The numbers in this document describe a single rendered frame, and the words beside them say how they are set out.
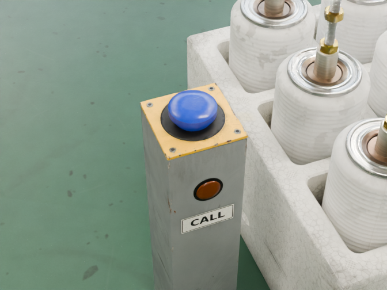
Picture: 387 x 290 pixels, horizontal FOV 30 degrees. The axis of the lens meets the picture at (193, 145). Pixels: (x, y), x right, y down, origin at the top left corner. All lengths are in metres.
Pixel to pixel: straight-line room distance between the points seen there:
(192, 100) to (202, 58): 0.28
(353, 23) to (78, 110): 0.43
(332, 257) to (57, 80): 0.59
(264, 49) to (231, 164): 0.23
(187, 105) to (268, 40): 0.23
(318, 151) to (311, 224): 0.09
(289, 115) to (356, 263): 0.17
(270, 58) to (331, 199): 0.19
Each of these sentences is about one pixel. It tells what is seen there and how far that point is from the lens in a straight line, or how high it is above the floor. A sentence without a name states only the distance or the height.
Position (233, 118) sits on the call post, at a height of 0.31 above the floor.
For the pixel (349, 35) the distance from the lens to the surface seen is 0.87.
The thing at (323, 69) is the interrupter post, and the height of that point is 0.26.
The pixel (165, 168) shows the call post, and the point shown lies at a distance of 0.58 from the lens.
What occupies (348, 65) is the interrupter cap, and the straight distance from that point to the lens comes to 0.76.
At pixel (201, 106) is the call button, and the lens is 0.58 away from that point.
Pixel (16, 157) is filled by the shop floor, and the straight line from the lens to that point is 1.03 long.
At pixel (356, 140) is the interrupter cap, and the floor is 0.25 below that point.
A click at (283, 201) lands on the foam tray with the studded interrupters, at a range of 0.73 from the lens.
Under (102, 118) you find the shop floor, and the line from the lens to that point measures 1.06.
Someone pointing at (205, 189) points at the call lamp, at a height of 0.27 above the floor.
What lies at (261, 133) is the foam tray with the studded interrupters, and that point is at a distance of 0.78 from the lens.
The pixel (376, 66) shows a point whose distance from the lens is 0.80.
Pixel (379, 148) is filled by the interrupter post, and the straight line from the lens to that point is 0.67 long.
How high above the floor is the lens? 0.73
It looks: 46 degrees down
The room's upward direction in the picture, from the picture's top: straight up
